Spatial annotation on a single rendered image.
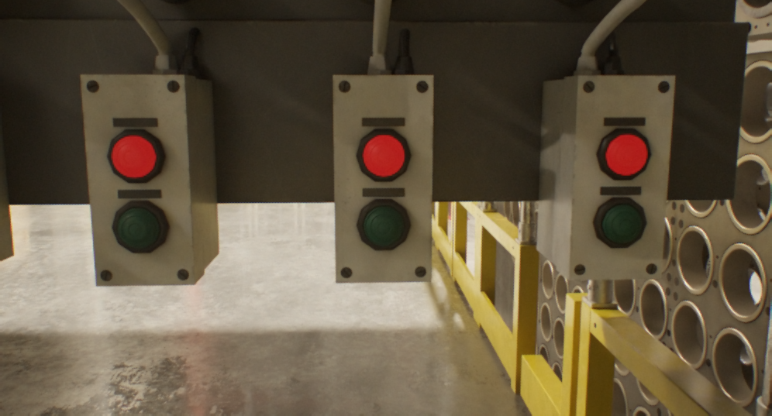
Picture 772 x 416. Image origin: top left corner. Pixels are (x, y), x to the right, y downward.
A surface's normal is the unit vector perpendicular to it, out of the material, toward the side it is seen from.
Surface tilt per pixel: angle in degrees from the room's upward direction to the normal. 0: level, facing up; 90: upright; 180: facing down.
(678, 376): 0
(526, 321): 90
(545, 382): 0
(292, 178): 90
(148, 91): 90
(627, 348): 90
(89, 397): 0
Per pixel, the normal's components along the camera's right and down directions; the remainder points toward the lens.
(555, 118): -1.00, 0.00
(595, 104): 0.04, 0.15
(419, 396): 0.00, -0.99
